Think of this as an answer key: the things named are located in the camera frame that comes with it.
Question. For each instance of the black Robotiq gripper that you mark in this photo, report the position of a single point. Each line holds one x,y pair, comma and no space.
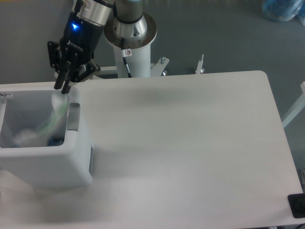
80,39

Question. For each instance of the white plastic medical packaging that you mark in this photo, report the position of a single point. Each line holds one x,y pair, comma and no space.
40,135

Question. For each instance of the clear crushed plastic bottle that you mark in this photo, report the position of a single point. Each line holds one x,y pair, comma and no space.
51,142

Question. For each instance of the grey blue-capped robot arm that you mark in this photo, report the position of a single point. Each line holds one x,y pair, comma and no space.
98,11

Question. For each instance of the white trash can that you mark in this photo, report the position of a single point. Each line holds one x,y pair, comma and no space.
27,106

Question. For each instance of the blue plastic bag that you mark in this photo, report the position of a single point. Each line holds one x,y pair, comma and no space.
281,10

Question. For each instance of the black device at table edge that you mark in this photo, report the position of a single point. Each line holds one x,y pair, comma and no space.
297,205

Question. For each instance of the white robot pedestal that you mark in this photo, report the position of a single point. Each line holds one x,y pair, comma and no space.
132,45

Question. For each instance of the white metal base frame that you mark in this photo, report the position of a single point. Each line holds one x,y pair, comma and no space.
157,69

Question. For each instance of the white frame leg right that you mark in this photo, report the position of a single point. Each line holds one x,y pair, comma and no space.
295,108

